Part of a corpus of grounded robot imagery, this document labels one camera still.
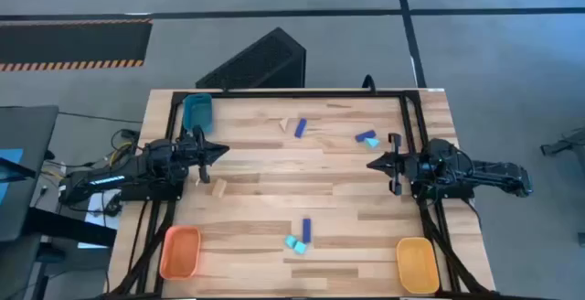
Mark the wooden rectangular block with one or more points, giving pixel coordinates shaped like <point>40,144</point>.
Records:
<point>219,188</point>

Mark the small black device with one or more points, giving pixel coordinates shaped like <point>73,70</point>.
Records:
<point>113,206</point>

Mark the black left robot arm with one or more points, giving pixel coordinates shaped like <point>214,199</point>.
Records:
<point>114,176</point>

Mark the black metal table frame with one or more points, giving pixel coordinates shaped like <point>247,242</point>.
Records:
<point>297,94</point>

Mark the white paper sheet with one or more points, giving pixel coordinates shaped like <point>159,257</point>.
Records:
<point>96,211</point>

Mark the black hazard-striped floor mat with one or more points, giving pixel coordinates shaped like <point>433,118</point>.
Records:
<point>68,44</point>

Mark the dark blue rectangular block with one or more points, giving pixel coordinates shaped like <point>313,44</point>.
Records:
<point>364,136</point>
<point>306,230</point>
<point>300,128</point>

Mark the teal plastic bin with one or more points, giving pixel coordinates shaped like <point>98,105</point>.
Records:
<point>197,108</point>

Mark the light blue block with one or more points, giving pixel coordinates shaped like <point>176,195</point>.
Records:
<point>290,241</point>
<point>373,142</point>
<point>300,248</point>

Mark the yellow plastic bin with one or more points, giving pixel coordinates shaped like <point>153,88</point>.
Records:
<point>417,265</point>

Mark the monitor with blue screen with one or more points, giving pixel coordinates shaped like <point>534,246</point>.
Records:
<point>9,158</point>

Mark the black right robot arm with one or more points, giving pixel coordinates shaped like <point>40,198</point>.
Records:
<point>493,178</point>

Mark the orange plastic bin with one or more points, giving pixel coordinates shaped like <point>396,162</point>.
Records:
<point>180,252</point>

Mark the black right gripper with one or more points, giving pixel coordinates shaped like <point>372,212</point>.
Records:
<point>413,167</point>

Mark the black desk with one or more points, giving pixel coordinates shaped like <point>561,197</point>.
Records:
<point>32,176</point>

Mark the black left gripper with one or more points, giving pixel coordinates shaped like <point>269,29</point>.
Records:
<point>185,156</point>

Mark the wooden triangle block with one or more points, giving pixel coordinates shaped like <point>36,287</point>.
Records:
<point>284,125</point>

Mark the black stand base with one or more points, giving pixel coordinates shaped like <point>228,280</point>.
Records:
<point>564,143</point>

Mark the black perforated computer case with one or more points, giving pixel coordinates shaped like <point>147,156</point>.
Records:
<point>260,62</point>

